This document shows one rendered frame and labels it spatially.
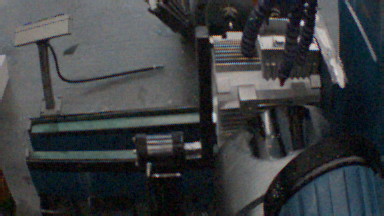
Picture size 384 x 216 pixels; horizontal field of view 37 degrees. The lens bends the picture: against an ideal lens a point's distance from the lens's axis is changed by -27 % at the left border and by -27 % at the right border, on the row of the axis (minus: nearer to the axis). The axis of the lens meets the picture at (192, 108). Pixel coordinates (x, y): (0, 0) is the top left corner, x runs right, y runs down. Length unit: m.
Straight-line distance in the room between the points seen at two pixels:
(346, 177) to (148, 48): 1.17
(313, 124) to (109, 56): 0.85
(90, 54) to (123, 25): 0.14
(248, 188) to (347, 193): 0.34
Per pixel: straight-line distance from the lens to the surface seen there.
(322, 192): 0.72
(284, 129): 1.06
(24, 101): 1.75
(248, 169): 1.04
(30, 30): 1.53
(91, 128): 1.44
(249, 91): 1.25
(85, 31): 1.93
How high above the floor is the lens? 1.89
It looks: 42 degrees down
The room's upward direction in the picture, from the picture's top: 3 degrees counter-clockwise
